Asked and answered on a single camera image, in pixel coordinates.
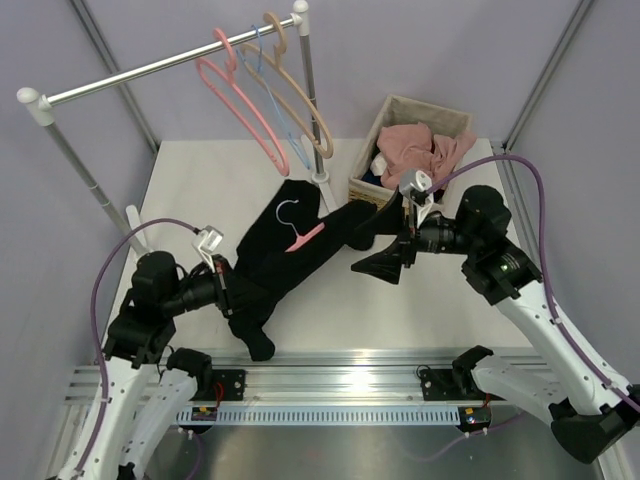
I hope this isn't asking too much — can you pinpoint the beige wooden hanger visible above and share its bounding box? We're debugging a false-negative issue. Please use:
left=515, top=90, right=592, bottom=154
left=245, top=12, right=334, bottom=162

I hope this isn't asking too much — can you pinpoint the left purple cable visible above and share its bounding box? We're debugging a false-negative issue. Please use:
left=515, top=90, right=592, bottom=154
left=69, top=216, right=204, bottom=480

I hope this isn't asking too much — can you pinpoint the white garment rack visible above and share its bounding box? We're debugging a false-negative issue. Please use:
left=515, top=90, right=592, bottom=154
left=16, top=1, right=337, bottom=235

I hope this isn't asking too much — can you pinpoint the pink thick hanger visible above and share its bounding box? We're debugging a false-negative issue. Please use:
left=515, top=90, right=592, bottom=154
left=195, top=28, right=290, bottom=177

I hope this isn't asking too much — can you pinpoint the wicker laundry basket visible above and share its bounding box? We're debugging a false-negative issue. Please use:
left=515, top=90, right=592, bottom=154
left=347, top=94, right=477, bottom=207

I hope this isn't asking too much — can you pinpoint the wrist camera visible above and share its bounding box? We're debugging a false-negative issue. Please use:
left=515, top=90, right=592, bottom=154
left=398, top=169, right=434, bottom=228
left=192, top=225, right=224, bottom=271

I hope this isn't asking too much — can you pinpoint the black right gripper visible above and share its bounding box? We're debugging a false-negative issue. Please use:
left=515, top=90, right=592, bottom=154
left=352, top=185, right=480, bottom=285

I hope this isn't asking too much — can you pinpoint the blue wire hanger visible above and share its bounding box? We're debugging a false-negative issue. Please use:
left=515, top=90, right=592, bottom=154
left=236, top=25, right=311, bottom=170

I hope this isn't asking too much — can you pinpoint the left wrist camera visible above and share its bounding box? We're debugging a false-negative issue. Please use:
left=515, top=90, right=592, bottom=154
left=192, top=225, right=224, bottom=271

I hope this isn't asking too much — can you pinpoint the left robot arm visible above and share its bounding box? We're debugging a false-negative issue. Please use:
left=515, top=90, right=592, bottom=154
left=56, top=251, right=246, bottom=479

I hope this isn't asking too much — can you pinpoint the black t shirt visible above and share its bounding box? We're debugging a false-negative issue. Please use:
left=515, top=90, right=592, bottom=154
left=228, top=180, right=377, bottom=362

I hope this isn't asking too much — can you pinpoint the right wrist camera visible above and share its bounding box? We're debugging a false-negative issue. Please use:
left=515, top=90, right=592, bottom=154
left=398, top=169, right=434, bottom=228

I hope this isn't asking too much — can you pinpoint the pink slim hanger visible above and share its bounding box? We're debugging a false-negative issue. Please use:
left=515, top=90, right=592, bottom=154
left=275, top=199, right=326, bottom=253

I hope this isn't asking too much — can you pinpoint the white cloth in basket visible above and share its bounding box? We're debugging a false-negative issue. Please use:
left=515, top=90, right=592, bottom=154
left=369, top=153, right=388, bottom=177

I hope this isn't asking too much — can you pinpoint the blue cloth in basket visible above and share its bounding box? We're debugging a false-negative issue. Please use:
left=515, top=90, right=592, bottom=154
left=361, top=170, right=382, bottom=187

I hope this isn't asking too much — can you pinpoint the aluminium front rail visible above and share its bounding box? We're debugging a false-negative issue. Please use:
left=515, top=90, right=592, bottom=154
left=62, top=347, right=556, bottom=406

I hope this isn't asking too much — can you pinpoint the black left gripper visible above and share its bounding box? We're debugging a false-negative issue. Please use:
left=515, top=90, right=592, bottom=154
left=163, top=253, right=269, bottom=316

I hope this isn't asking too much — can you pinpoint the white slotted cable duct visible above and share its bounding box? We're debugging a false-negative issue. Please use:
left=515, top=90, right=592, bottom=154
left=175, top=405, right=461, bottom=426

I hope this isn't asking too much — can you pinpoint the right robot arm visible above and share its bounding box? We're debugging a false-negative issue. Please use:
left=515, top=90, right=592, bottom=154
left=351, top=185, right=639, bottom=464

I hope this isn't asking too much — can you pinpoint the pink cloth in basket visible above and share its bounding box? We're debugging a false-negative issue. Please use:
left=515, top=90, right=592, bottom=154
left=377, top=123, right=477, bottom=190

